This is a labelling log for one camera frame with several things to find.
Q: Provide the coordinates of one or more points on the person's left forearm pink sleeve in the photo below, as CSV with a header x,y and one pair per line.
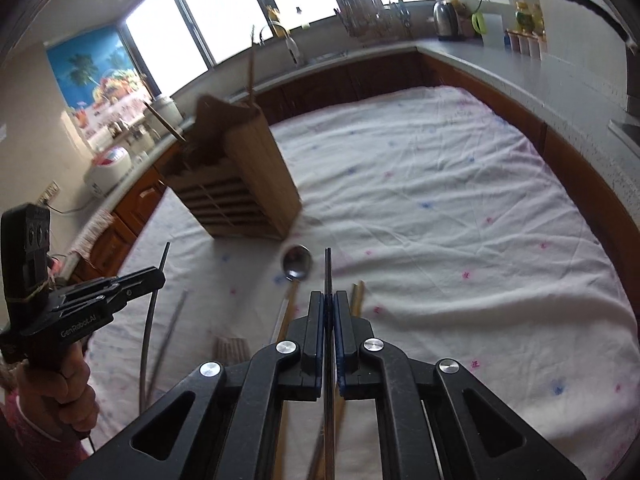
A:
x,y
30,440

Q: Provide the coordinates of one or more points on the person's left hand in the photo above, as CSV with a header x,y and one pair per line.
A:
x,y
70,395

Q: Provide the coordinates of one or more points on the wooden utensil holder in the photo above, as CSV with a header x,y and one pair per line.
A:
x,y
235,180

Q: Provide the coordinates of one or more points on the palm tree wall poster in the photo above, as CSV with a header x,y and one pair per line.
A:
x,y
100,80

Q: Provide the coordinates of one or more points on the kitchen window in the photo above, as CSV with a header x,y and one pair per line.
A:
x,y
225,15

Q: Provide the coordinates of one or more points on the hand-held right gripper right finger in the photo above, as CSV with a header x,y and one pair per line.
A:
x,y
342,332

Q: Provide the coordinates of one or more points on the row of spice jars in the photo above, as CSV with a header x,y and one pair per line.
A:
x,y
525,44

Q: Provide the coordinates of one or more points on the metal chopstick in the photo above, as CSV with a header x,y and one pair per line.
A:
x,y
150,330

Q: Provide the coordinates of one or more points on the kitchen faucet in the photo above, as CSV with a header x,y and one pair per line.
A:
x,y
292,50

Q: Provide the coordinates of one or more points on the white dotted tablecloth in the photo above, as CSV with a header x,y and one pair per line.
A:
x,y
440,220

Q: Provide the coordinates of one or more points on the lace cloth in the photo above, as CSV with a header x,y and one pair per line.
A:
x,y
92,235

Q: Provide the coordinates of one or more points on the wooden chopstick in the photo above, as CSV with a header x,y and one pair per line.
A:
x,y
353,300
360,300
165,122

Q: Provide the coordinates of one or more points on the wall power outlet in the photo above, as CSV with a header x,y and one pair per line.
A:
x,y
49,193

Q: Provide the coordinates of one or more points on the steel electric kettle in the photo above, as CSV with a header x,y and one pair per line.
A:
x,y
446,20

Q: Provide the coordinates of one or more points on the pink and white rice cooker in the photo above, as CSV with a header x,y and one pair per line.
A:
x,y
107,170

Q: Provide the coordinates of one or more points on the ridged wooden piece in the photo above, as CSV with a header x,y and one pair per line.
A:
x,y
232,350

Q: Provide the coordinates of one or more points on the white cooking pot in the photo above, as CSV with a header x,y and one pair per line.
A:
x,y
165,110

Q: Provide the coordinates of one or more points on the metal table knife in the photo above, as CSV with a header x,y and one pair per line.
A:
x,y
328,272

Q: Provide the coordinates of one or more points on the metal spoon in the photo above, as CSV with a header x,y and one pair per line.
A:
x,y
297,262

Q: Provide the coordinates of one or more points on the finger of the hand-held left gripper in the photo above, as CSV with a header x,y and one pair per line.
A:
x,y
142,292
142,273

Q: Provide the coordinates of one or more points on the green cutting board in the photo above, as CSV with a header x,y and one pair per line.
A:
x,y
478,22

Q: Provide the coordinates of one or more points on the yellow oil bottles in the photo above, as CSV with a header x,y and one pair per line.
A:
x,y
529,17

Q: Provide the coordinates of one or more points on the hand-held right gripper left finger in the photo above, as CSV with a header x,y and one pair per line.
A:
x,y
320,332

